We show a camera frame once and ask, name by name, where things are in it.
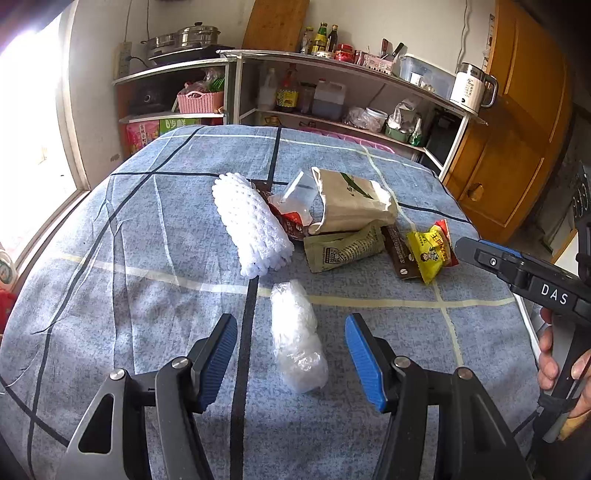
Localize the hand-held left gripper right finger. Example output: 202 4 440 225
345 313 534 480

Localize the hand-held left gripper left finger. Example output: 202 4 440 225
55 314 238 480

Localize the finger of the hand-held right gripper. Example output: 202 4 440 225
478 239 525 260
455 237 532 289

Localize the yellow red snack packet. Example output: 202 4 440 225
406 219 460 284

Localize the clear plastic bag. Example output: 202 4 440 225
270 279 329 394

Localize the brown coffee stick packet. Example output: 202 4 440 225
381 224 423 281

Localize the green snack packet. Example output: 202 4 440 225
303 222 386 274

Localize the beige paper bag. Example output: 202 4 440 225
307 166 399 235

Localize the white foam mesh net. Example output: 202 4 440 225
212 172 295 278

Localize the dark brown red packet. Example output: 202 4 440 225
252 180 315 241

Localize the clear plastic wrapper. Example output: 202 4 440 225
268 170 324 220

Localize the person's right hand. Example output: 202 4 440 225
537 307 591 393

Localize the blue plaid blanket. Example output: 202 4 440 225
0 124 541 480

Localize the black appliance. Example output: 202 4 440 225
425 113 462 162

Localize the wooden door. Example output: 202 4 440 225
443 0 575 245

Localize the white electric kettle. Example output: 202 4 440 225
449 62 499 114

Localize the white plastic bag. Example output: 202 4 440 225
388 99 423 130

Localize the white plastic tub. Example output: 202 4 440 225
365 107 389 133

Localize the crumpled clear bag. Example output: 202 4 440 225
344 107 375 130

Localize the clear storage box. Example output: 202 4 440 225
398 54 455 99

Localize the pink knife holder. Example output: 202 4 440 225
365 52 400 75

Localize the clear jerry can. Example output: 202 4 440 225
312 79 348 118

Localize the red plastic item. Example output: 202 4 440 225
0 288 17 333

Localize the pink cardboard box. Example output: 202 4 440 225
124 121 160 155

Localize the green cardboard box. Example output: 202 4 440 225
159 117 204 136

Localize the long grey shelf unit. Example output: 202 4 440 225
217 48 488 181

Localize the soy sauce bottle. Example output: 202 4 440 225
276 65 300 113

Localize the pink plastic basket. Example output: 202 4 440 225
178 90 225 114

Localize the white plastic bottle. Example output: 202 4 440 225
257 68 278 112

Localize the small grey shelf unit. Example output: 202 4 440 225
112 59 232 155

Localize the wooden cutting board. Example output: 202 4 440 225
241 0 310 53

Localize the black induction cooker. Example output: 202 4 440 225
147 45 236 65

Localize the steel pan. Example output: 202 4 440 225
141 34 181 54

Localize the steel steamer pot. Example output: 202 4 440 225
177 22 221 49

